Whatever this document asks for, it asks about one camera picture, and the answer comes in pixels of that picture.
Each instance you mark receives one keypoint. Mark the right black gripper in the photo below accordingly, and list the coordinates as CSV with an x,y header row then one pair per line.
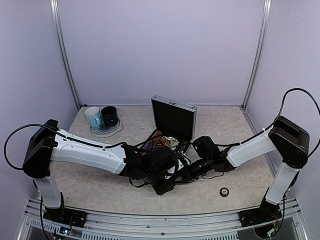
x,y
189,177

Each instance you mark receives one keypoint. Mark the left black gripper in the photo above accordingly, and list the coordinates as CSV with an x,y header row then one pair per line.
x,y
168,187

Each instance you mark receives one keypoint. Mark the front aluminium rail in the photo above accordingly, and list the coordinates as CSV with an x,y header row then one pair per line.
x,y
101,225

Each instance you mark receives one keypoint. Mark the left aluminium frame post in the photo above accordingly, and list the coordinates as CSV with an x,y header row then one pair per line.
x,y
54,5

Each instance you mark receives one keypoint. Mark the grey round coaster tray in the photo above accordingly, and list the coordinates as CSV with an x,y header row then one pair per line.
x,y
106,131

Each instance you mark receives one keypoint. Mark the light blue mug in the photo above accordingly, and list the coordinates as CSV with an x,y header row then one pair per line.
x,y
94,117

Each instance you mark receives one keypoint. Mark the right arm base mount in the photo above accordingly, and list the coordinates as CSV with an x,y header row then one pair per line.
x,y
259,215

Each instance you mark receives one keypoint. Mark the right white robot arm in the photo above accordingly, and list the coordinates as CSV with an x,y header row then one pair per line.
x,y
291,141

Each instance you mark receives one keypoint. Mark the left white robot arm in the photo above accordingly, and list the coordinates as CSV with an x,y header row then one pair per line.
x,y
52,144

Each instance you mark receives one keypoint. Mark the left chip row in case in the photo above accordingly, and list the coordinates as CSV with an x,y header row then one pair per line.
x,y
149,145

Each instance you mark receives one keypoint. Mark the right aluminium frame post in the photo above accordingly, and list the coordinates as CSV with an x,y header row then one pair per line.
x,y
258,53

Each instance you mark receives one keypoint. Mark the aluminium poker case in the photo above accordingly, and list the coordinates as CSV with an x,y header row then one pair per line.
x,y
174,119

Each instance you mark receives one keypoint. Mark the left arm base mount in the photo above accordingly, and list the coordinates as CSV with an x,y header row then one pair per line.
x,y
70,217

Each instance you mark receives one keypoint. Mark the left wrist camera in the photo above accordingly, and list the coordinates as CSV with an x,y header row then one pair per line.
x,y
173,170

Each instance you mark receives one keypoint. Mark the blue playing card deck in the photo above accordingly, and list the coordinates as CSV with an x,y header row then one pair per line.
x,y
164,138

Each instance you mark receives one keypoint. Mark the clear round dealer button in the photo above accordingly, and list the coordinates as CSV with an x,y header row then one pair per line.
x,y
173,141

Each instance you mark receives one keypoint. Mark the aluminium frame post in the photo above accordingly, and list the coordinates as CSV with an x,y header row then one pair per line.
x,y
54,5
258,53

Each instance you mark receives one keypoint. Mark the black poker chip lower right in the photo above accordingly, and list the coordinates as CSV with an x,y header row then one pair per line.
x,y
224,192

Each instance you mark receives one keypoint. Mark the dark green mug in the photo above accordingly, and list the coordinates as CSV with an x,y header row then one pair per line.
x,y
110,116

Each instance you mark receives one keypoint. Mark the red triangular button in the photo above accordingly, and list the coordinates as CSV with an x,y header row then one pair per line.
x,y
159,144

